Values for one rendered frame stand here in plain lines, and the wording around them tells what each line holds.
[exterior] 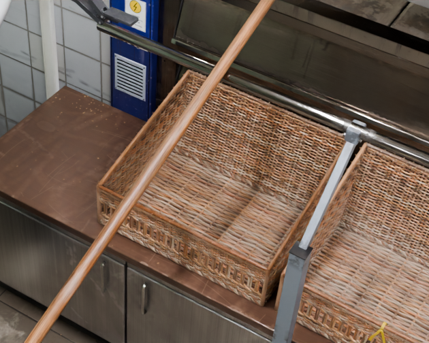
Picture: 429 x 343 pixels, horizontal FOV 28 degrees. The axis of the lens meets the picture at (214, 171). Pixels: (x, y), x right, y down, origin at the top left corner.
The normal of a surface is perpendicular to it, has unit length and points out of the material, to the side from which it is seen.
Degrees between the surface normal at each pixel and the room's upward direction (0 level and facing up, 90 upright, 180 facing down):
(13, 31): 90
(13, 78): 90
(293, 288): 90
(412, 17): 0
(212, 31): 70
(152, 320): 90
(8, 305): 0
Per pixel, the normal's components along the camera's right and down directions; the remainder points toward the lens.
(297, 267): -0.50, 0.57
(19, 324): 0.07, -0.72
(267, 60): -0.45, 0.28
